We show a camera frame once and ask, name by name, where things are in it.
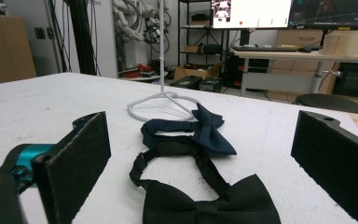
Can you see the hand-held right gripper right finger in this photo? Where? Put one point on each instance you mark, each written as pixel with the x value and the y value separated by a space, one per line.
pixel 335 168

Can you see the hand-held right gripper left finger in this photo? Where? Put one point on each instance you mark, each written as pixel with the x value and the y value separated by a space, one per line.
pixel 71 168

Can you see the black clip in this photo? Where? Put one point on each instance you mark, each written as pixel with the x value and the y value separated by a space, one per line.
pixel 236 205

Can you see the navy bow tie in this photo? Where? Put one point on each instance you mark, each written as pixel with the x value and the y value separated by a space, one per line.
pixel 209 137

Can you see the black round stool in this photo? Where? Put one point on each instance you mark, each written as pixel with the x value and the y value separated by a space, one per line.
pixel 329 102

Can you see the white foam table mat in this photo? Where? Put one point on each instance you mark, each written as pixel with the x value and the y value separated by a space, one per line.
pixel 43 102

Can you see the white office desk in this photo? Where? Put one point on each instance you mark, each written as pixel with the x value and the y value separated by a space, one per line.
pixel 292 56

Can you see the brown cardboard sheet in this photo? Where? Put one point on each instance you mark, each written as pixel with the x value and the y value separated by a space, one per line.
pixel 3 49

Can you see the black keyboard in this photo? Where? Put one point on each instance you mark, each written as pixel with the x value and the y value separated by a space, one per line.
pixel 261 48

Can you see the open cardboard box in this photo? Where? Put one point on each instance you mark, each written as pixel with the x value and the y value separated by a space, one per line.
pixel 189 73

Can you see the monitor with dark screen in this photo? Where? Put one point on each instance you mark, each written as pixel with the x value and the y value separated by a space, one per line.
pixel 332 12

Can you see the white robot arms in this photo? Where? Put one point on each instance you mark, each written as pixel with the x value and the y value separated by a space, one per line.
pixel 127 18

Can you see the black metal shelf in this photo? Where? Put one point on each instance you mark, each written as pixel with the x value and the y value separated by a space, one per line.
pixel 179 31

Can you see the monitor with white screen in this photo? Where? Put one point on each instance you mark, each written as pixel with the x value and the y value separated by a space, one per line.
pixel 254 12

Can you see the black frame post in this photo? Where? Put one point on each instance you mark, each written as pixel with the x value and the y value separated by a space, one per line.
pixel 82 37

